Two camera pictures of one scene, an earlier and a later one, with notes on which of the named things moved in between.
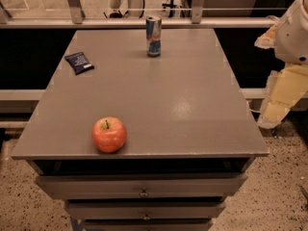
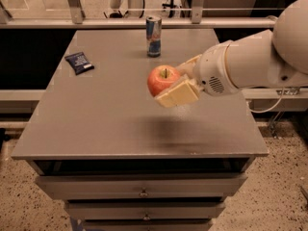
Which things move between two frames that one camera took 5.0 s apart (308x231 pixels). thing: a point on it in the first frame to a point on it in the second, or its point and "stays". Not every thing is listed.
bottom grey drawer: [145, 224] stays
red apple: [109, 134] to [161, 77]
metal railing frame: [197, 20] stays
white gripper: [293, 36] to [212, 68]
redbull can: [153, 31] stays
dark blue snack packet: [79, 63] stays
